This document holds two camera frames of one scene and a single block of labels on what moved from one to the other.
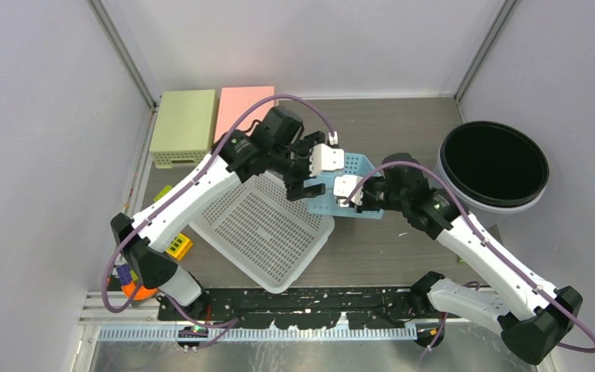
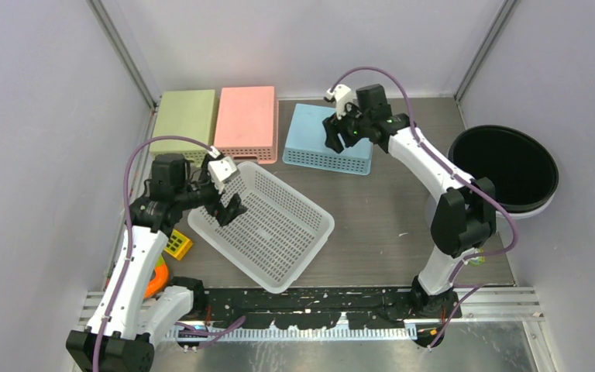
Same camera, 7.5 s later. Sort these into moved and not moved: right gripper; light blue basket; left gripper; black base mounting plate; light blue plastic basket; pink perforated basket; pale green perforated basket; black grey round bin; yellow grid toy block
Moved: light blue basket; left gripper; black grey round bin; right gripper
Not moved: pale green perforated basket; yellow grid toy block; black base mounting plate; light blue plastic basket; pink perforated basket
